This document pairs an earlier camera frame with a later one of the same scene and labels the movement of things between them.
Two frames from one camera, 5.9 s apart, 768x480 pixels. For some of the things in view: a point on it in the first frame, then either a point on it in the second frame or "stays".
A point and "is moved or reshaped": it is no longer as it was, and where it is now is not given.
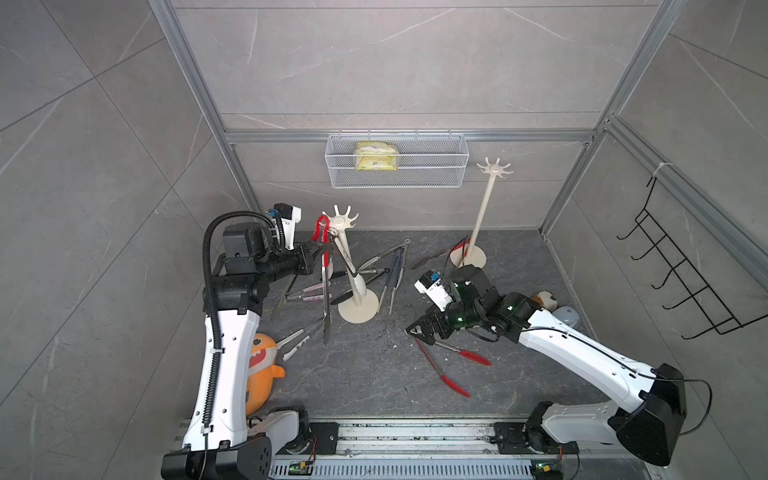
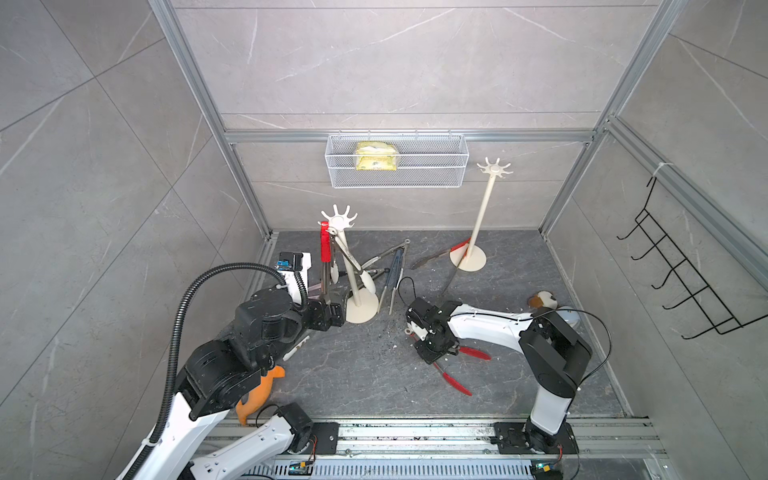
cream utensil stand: x=357 y=309 stays
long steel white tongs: x=355 y=278 is moved or reshaped
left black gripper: x=302 y=264 → x=320 y=321
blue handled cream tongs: x=399 y=261 stays
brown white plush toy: x=545 y=300 stays
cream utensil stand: x=469 y=254 stays
